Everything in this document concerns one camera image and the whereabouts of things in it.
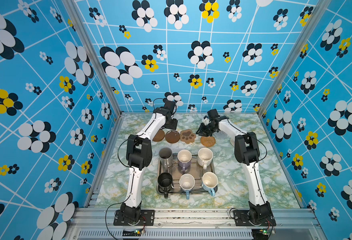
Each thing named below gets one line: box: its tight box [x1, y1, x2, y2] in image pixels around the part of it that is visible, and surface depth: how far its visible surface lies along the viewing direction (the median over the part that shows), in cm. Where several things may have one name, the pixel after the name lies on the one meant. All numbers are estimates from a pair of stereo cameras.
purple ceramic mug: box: [177, 149, 192, 172], surface depth 91 cm
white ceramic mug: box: [197, 147, 214, 170], surface depth 91 cm
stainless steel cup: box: [159, 147, 174, 169], surface depth 89 cm
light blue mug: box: [179, 173, 196, 200], surface depth 78 cm
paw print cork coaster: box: [180, 129, 196, 144], surface depth 107 cm
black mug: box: [157, 172, 174, 199], surface depth 80 cm
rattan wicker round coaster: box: [200, 136, 216, 148], surface depth 104 cm
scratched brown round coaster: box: [165, 130, 181, 144], surface depth 107 cm
